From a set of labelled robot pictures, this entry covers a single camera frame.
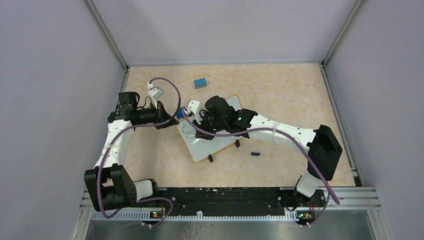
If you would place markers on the white cable duct strip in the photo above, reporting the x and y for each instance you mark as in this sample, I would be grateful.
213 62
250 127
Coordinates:
147 216

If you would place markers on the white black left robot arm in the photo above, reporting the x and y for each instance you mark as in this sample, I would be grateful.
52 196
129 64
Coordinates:
109 185

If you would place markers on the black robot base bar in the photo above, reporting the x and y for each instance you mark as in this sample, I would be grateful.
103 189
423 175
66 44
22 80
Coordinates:
230 201

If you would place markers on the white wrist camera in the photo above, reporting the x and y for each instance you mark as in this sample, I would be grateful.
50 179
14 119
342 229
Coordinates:
193 107
154 94

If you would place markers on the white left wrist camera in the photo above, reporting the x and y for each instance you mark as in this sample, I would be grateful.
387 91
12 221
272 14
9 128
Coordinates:
154 94

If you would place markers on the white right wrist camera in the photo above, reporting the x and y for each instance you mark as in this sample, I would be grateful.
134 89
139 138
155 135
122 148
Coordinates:
193 107

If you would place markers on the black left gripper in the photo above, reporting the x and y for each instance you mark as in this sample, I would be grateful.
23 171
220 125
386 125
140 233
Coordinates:
161 115

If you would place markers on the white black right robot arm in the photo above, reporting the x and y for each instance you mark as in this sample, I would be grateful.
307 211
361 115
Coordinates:
320 147

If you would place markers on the blue lego brick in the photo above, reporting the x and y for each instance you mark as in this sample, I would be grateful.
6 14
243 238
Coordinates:
200 83

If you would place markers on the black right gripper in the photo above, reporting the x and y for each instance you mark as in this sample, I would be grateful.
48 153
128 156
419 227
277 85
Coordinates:
200 134

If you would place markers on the yellow-framed whiteboard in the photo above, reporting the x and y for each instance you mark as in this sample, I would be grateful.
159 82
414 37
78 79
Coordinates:
199 149

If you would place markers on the black right board foot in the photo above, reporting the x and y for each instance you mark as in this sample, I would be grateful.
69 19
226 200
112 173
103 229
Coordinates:
237 143

